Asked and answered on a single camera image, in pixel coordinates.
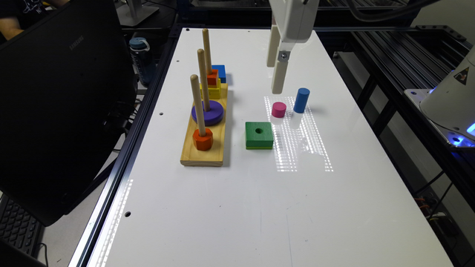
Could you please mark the back wooden peg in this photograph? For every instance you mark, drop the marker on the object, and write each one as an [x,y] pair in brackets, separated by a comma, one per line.
[207,51]

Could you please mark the green square block with hole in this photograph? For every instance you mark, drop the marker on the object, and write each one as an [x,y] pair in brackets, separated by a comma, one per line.
[259,135]

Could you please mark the wooden peg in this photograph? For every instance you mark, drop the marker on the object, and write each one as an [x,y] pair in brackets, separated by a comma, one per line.
[195,86]
[207,51]
[203,79]

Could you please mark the blue tall cylinder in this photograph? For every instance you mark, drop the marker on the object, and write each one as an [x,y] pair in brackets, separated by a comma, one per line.
[301,100]

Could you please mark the person forearm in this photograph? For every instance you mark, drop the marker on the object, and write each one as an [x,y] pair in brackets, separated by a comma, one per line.
[18,15]

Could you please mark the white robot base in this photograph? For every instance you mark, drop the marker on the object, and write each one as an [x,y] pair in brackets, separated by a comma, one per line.
[449,107]

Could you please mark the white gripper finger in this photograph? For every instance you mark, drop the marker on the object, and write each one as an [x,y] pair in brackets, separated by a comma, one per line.
[274,40]
[280,68]

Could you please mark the black Samsung monitor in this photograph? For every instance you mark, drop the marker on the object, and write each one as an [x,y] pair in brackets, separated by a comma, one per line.
[67,90]

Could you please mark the purple ring disc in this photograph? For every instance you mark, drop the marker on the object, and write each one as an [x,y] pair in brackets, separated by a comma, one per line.
[214,115]

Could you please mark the middle wooden peg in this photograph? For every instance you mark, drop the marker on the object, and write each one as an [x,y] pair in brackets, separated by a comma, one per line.
[203,79]

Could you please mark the black aluminium frame rails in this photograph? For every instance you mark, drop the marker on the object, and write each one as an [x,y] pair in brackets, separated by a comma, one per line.
[396,60]

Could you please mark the orange hexagon block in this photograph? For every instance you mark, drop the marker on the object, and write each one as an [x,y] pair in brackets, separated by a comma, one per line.
[203,143]

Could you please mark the dark water bottle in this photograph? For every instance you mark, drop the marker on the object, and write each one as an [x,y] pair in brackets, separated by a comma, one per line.
[143,59]

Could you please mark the black keyboard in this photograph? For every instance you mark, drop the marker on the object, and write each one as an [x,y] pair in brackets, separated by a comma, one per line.
[19,228]

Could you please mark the small orange square block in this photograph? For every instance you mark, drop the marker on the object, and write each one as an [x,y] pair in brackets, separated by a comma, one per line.
[213,78]

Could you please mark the pink short cylinder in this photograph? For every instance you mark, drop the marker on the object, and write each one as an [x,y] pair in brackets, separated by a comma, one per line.
[278,109]

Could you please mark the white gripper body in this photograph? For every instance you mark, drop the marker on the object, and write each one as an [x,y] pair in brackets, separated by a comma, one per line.
[294,18]

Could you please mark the front wooden peg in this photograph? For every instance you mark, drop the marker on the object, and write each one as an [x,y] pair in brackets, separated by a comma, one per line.
[195,86]

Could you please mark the yellow square block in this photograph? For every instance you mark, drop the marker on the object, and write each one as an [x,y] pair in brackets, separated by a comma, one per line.
[214,88]

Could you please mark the wooden peg base board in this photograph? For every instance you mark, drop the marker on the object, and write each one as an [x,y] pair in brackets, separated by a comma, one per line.
[206,151]

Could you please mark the blue square block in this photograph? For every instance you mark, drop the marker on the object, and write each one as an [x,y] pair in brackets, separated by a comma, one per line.
[221,71]

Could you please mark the silver monitor stand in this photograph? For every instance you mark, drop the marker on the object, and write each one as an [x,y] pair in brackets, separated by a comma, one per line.
[133,12]

